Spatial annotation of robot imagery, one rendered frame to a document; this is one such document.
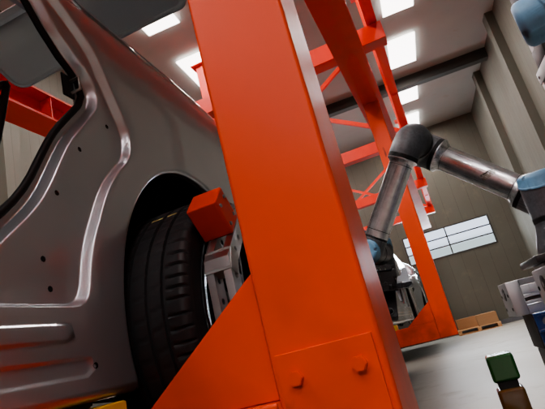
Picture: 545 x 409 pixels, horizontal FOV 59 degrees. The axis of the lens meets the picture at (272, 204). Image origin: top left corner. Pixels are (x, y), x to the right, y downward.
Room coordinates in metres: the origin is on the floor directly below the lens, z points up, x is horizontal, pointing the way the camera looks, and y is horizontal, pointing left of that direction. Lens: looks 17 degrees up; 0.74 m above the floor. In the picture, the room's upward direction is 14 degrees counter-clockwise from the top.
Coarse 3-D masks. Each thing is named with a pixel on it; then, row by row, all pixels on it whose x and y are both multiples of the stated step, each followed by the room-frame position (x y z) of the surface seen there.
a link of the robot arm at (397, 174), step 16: (416, 128) 1.45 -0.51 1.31; (400, 144) 1.45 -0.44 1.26; (416, 144) 1.45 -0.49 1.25; (400, 160) 1.46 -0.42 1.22; (416, 160) 1.47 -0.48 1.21; (384, 176) 1.50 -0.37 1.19; (400, 176) 1.47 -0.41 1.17; (384, 192) 1.50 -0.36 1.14; (400, 192) 1.49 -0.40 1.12; (384, 208) 1.50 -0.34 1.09; (368, 224) 1.55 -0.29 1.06; (384, 224) 1.52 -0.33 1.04; (368, 240) 1.52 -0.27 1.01; (384, 240) 1.54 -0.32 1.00; (384, 256) 1.59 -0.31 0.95
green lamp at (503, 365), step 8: (504, 352) 0.81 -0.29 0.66; (488, 360) 0.81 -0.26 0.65; (496, 360) 0.81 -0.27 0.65; (504, 360) 0.80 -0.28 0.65; (512, 360) 0.80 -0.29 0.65; (488, 368) 0.82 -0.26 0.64; (496, 368) 0.81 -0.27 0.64; (504, 368) 0.80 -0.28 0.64; (512, 368) 0.80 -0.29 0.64; (496, 376) 0.81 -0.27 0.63; (504, 376) 0.80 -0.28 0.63; (512, 376) 0.80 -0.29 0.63; (520, 376) 0.80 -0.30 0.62
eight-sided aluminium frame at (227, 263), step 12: (216, 240) 1.07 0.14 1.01; (228, 240) 1.05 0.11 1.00; (240, 240) 1.09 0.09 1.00; (216, 252) 1.03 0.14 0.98; (228, 252) 1.01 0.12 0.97; (204, 264) 1.02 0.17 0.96; (216, 264) 1.02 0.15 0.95; (228, 264) 1.01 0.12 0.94; (216, 276) 1.03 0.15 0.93; (228, 276) 1.01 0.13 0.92; (216, 288) 1.02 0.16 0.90; (228, 288) 1.01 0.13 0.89; (216, 300) 1.02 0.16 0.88; (216, 312) 1.02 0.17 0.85
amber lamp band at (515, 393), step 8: (520, 384) 0.82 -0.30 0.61; (504, 392) 0.81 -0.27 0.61; (512, 392) 0.80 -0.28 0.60; (520, 392) 0.80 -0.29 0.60; (504, 400) 0.81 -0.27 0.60; (512, 400) 0.81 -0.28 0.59; (520, 400) 0.80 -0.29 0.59; (528, 400) 0.80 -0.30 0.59; (504, 408) 0.81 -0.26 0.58; (512, 408) 0.81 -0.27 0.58; (520, 408) 0.80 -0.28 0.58; (528, 408) 0.80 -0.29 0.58
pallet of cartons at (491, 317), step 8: (488, 312) 14.07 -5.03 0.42; (456, 320) 14.90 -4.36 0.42; (464, 320) 14.63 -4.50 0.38; (472, 320) 14.58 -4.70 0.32; (480, 320) 14.14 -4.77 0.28; (488, 320) 14.09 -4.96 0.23; (496, 320) 14.04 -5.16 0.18; (464, 328) 14.65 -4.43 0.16; (472, 328) 14.22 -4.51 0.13; (480, 328) 14.16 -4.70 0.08; (488, 328) 14.42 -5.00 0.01
